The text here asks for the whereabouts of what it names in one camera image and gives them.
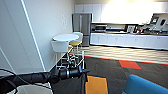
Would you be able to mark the black garment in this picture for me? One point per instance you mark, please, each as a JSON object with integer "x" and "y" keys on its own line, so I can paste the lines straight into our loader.
{"x": 83, "y": 83}

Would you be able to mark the coffee machine with screen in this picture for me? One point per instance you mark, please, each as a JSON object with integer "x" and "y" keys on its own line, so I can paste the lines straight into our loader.
{"x": 159, "y": 23}

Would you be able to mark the white kitchen base cabinets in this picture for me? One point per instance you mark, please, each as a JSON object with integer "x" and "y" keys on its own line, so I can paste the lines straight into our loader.
{"x": 126, "y": 40}

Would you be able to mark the microwave oven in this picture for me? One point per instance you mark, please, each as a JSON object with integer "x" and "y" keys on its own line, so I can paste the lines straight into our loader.
{"x": 100, "y": 28}

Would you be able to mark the white upper kitchen cabinets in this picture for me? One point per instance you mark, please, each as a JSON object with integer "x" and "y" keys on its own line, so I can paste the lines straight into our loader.
{"x": 100, "y": 11}

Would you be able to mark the white wardrobe door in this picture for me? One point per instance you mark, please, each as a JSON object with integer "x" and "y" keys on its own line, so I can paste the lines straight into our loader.
{"x": 16, "y": 40}

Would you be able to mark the orange upholstered seat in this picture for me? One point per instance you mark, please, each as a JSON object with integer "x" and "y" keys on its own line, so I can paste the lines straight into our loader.
{"x": 96, "y": 86}

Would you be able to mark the stainless steel refrigerator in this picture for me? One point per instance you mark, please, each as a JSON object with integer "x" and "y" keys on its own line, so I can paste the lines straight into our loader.
{"x": 81, "y": 28}

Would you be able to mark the round white table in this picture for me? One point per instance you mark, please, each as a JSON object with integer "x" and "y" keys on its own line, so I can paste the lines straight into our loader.
{"x": 65, "y": 37}

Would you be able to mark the white wall switch panel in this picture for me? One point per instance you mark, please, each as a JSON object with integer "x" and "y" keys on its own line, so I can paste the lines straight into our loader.
{"x": 63, "y": 20}

